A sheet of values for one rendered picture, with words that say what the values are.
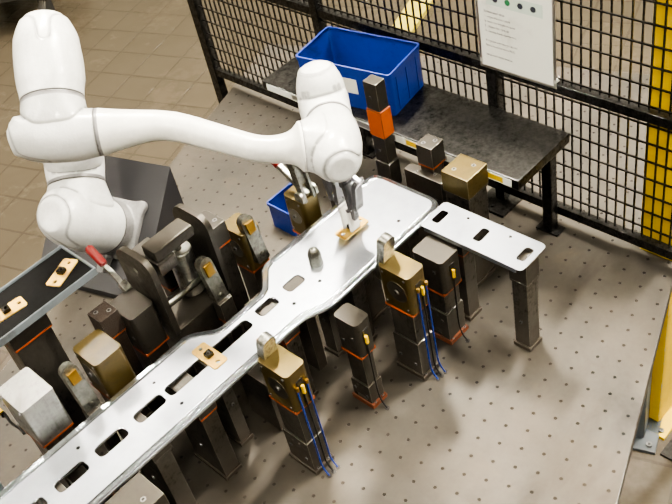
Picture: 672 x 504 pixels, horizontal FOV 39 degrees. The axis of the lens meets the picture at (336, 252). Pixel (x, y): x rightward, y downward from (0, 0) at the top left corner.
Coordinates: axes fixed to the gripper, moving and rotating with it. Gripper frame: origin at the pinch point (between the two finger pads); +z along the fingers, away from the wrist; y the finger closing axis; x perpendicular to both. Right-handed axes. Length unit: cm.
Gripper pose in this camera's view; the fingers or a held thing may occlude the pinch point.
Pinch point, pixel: (349, 216)
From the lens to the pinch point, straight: 223.2
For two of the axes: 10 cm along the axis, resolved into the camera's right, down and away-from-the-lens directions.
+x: 6.7, -5.9, 4.5
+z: 1.8, 7.2, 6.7
